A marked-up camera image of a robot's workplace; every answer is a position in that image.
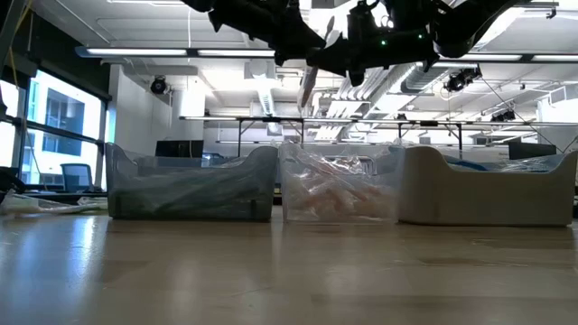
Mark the black ceiling camera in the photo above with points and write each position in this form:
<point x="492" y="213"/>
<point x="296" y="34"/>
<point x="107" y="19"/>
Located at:
<point x="158" y="86"/>
<point x="460" y="79"/>
<point x="503" y="116"/>

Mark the black panel yellow tape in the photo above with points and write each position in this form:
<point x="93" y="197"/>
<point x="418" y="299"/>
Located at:
<point x="27" y="63"/>

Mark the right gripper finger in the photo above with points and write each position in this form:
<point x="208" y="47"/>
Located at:
<point x="336" y="58"/>

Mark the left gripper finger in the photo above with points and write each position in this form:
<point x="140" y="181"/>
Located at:
<point x="307" y="34"/>

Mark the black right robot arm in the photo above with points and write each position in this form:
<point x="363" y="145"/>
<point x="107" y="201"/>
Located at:
<point x="474" y="22"/>

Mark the dark window frame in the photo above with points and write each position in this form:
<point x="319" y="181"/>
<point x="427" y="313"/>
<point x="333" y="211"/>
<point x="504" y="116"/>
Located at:
<point x="20" y="135"/>

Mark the clear plastic bin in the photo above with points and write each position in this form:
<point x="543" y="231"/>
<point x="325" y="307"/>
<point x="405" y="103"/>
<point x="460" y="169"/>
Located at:
<point x="284" y="158"/>

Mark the light grey plastic bin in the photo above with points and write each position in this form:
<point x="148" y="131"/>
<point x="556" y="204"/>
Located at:
<point x="474" y="198"/>

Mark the black framed workbench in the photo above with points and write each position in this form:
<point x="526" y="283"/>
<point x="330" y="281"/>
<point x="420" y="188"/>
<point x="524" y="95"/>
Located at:
<point x="271" y="119"/>

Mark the green toothbrush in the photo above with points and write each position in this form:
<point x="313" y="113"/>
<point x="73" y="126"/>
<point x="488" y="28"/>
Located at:
<point x="203" y="189"/>

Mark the grey office chair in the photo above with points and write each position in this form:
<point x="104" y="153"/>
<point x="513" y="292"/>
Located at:
<point x="77" y="176"/>

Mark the ceiling light strip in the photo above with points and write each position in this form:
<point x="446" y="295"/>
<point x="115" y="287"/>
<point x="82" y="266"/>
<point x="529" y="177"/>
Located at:
<point x="235" y="53"/>
<point x="478" y="58"/>
<point x="135" y="52"/>

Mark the silver ribbed ceiling duct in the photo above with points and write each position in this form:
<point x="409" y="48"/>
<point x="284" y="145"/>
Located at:
<point x="420" y="79"/>

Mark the black computer monitor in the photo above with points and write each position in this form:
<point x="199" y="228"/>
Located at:
<point x="180" y="148"/>
<point x="533" y="151"/>

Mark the white ventilation duct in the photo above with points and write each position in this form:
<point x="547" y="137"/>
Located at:
<point x="266" y="90"/>

